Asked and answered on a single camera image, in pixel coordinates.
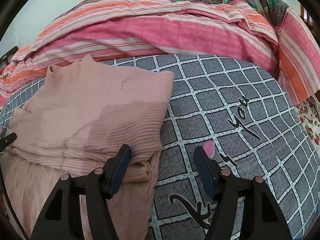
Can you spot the wooden door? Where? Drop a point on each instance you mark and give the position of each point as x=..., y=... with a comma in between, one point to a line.
x=306, y=16

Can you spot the dark wooden headboard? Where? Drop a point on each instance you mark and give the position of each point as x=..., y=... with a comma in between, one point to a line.
x=6, y=58

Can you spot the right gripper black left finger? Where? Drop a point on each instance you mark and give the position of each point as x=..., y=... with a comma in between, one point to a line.
x=74, y=198

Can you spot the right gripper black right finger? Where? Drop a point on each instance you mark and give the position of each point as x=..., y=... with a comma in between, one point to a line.
x=262, y=217

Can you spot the grey checked blanket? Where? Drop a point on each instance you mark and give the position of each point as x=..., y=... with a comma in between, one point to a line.
x=242, y=118

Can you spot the pink orange striped quilt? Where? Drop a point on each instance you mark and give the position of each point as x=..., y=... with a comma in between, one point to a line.
x=114, y=29

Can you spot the pink knit sweater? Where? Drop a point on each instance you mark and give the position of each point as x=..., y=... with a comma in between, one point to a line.
x=77, y=120

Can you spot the floral bed sheet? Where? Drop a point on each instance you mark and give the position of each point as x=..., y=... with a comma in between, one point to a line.
x=308, y=113

